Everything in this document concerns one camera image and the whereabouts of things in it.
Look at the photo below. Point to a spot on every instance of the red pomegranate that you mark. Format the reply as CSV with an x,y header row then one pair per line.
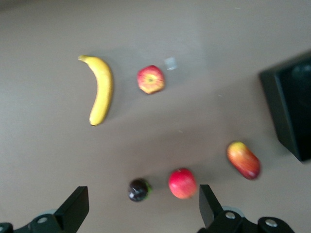
x,y
182,183

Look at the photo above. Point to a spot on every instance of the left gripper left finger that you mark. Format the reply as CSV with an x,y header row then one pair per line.
x,y
70,213

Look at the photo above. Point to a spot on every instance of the dark purple mangosteen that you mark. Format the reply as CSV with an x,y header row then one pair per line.
x,y
138,190

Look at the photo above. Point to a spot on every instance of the red yellow mango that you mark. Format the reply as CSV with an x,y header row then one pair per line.
x,y
243,160

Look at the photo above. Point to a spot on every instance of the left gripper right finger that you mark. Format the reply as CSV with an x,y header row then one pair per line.
x,y
211,216

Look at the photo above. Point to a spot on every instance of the small tape mark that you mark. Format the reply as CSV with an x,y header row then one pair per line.
x,y
170,63

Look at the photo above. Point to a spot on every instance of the red yellow apple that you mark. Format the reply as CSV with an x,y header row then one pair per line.
x,y
150,79

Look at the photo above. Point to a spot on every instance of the black rectangular box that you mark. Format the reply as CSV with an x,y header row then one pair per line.
x,y
291,104

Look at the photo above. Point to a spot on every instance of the yellow banana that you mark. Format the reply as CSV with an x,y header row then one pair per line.
x,y
103,92

